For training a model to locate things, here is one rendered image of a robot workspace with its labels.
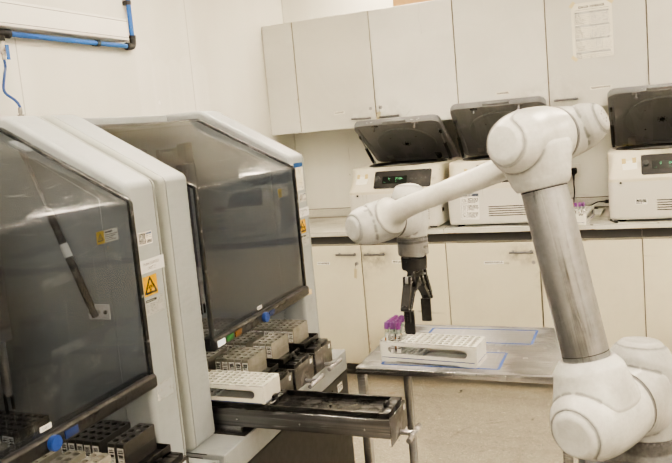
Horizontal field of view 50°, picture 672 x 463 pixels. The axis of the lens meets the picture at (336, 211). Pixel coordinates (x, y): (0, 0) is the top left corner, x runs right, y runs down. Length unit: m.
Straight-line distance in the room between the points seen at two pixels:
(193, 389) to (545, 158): 1.04
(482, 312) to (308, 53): 1.91
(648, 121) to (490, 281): 1.23
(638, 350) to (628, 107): 2.57
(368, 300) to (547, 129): 2.90
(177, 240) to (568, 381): 0.97
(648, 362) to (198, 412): 1.10
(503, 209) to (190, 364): 2.49
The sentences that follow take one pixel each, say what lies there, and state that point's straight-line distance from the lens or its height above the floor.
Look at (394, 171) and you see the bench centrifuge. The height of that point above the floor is 1.23.
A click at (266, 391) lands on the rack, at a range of 1.98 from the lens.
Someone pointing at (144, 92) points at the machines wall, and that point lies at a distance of 3.66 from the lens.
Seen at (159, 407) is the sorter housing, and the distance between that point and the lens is 1.82.
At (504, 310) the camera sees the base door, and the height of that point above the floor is 0.43.
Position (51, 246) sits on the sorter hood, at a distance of 1.50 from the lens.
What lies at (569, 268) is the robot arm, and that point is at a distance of 1.59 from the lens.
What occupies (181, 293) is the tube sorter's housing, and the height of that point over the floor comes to 1.14.
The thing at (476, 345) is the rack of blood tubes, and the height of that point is 0.88.
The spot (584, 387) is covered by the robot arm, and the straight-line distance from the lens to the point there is 1.61.
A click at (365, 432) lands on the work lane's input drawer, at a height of 0.77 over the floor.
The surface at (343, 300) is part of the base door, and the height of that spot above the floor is 0.48.
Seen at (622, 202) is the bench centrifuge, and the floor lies 1.00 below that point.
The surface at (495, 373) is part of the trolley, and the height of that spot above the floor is 0.82.
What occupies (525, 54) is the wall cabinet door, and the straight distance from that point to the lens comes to 4.27.
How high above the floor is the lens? 1.52
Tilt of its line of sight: 7 degrees down
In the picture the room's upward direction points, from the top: 5 degrees counter-clockwise
